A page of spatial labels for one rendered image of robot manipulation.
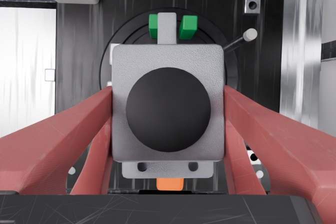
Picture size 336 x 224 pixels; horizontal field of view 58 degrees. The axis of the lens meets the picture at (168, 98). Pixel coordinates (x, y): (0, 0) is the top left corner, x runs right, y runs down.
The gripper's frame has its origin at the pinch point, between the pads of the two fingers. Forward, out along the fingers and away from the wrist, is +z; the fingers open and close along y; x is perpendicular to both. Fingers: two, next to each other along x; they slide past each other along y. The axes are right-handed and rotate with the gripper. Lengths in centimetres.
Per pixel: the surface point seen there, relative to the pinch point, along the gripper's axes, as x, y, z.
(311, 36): 6.3, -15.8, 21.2
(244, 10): 3.2, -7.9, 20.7
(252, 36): 1.4, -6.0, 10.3
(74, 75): 9.0, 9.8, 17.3
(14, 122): 16.4, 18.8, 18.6
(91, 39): 5.9, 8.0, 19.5
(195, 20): 1.7, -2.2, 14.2
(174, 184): 10.5, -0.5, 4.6
